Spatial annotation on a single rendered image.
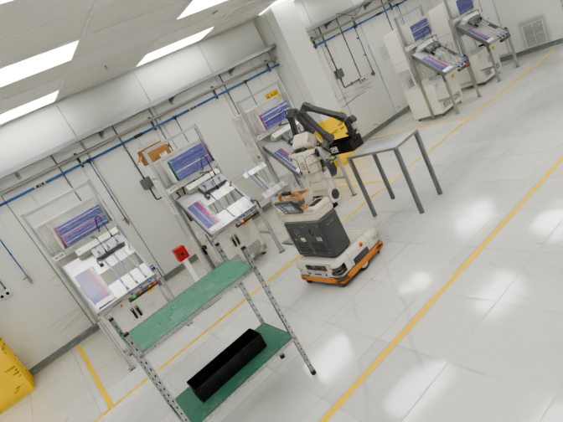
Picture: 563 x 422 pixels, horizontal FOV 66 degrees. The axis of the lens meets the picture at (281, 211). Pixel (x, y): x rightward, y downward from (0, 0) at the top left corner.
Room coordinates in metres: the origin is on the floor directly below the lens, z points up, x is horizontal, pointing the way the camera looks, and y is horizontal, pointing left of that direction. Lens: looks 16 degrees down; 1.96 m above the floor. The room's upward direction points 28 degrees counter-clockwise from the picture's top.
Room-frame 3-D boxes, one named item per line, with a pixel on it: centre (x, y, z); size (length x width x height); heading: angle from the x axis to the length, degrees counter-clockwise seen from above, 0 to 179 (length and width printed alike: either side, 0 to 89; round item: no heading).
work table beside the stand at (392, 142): (4.69, -1.32, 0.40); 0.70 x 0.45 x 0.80; 34
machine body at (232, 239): (5.60, 0.85, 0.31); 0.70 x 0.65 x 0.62; 118
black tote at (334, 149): (4.34, -0.79, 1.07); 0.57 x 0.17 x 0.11; 33
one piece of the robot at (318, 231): (3.96, -0.23, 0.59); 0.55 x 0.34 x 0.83; 33
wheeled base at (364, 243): (4.01, -0.31, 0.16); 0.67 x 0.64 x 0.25; 123
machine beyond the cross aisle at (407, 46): (7.99, -3.54, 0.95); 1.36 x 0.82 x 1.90; 28
